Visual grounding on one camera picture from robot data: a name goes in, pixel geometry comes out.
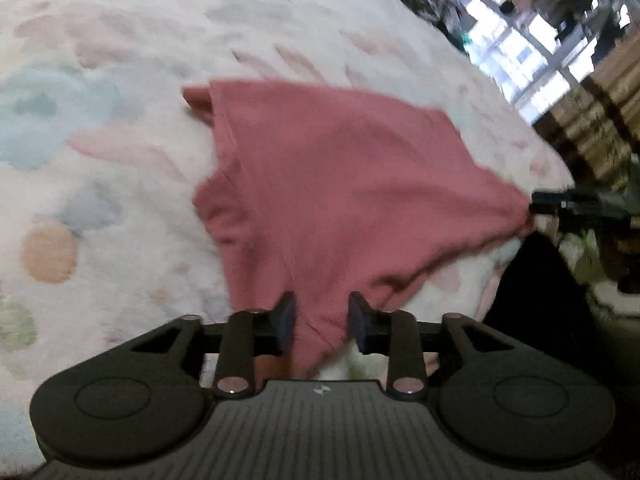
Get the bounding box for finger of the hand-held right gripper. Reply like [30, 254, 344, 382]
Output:
[528, 188, 627, 222]

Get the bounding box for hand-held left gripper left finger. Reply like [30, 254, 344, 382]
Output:
[122, 291, 299, 400]

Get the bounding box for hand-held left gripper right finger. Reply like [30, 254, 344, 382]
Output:
[348, 291, 507, 399]

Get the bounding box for pink long-sleeved shirt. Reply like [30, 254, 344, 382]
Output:
[181, 78, 535, 378]

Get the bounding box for person's dark trousers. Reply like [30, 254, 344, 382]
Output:
[482, 232, 608, 366]

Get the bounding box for brown woven blind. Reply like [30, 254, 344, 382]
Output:
[532, 42, 640, 193]

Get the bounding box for bright window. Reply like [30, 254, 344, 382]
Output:
[462, 0, 631, 123]

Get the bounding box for pastel printed fluffy blanket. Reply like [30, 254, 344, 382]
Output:
[0, 0, 576, 468]

